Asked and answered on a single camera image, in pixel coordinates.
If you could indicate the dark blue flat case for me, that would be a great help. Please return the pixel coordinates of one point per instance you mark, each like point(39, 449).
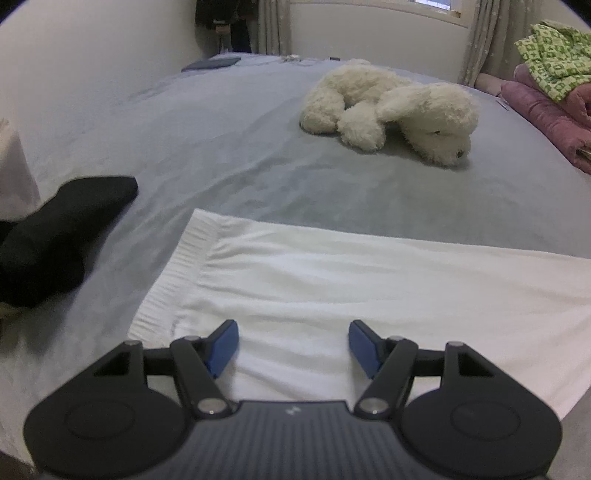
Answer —
point(210, 63)

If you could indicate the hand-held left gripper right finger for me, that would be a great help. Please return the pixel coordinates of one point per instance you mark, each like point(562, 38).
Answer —
point(364, 349)

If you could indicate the pink quilt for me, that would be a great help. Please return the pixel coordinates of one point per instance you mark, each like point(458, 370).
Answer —
point(554, 115)

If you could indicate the black folded garment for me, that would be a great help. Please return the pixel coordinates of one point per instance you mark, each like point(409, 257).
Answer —
point(55, 230)

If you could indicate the bed with grey sheet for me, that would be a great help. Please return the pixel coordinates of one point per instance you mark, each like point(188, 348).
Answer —
point(207, 138)

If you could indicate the dark hanging clothes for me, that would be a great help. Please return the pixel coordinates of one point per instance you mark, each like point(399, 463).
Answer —
point(226, 21)

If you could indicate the window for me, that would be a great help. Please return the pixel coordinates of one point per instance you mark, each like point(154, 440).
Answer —
point(436, 5)

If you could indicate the white knit sweater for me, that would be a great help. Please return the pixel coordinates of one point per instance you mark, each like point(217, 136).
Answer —
point(369, 286)

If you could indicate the pink bolster pillow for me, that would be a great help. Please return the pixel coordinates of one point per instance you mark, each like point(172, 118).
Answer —
point(489, 85)

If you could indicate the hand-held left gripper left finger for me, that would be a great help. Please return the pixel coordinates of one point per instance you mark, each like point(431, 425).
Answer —
point(224, 347)

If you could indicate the green patterned cloth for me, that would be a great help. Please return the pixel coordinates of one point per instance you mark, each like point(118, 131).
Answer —
point(554, 60)

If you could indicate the grey wide curtain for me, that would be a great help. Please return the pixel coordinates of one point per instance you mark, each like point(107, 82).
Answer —
point(494, 41)

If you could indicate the white plush dog toy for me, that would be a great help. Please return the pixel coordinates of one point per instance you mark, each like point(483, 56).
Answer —
point(383, 101)

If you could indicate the grey narrow curtain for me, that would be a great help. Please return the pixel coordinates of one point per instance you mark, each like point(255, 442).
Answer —
point(274, 25)

